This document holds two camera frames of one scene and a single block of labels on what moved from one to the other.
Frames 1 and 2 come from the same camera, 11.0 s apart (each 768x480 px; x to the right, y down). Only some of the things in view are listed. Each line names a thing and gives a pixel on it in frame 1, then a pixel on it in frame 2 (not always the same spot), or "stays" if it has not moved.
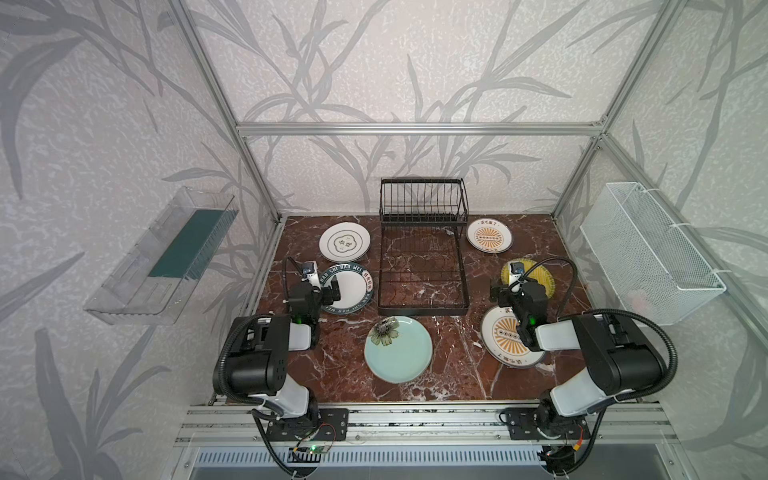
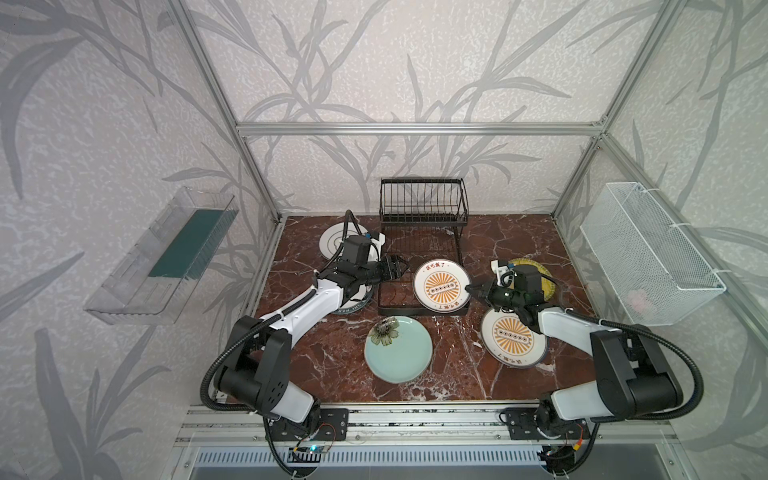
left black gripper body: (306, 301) to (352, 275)
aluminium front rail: (613, 424) stays
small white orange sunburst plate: (489, 236) to (439, 285)
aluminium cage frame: (600, 130) stays
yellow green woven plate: (540, 274) stays
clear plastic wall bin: (154, 278) stays
